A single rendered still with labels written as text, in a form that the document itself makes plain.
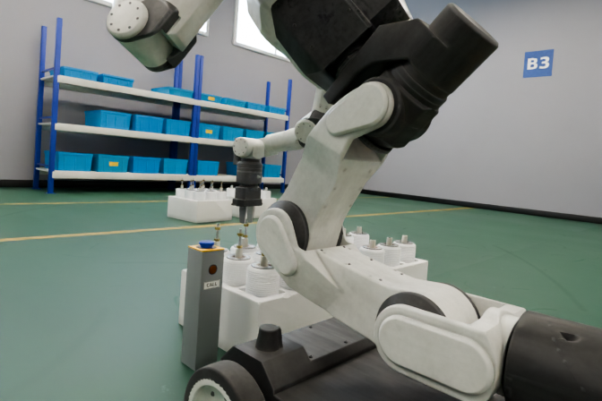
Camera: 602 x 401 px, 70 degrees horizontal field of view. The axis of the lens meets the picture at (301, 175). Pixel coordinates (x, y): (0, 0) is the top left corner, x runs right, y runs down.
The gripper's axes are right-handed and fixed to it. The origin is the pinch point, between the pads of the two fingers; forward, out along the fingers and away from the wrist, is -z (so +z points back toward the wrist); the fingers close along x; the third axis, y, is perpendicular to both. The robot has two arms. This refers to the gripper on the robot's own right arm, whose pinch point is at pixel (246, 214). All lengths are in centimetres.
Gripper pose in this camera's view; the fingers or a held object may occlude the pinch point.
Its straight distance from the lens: 150.4
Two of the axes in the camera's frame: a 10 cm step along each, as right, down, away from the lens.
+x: -6.1, -0.2, -7.9
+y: 7.9, 0.7, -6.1
